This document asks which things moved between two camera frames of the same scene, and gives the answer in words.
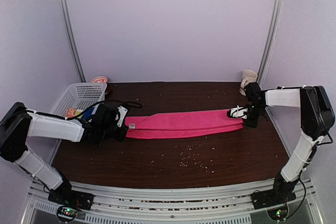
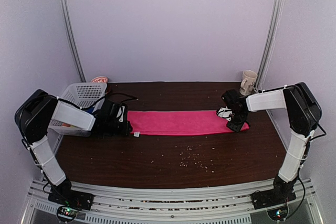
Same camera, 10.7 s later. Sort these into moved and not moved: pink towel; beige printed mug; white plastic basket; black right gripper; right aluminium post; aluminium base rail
Moved: black right gripper; pink towel
Not moved: beige printed mug; right aluminium post; white plastic basket; aluminium base rail
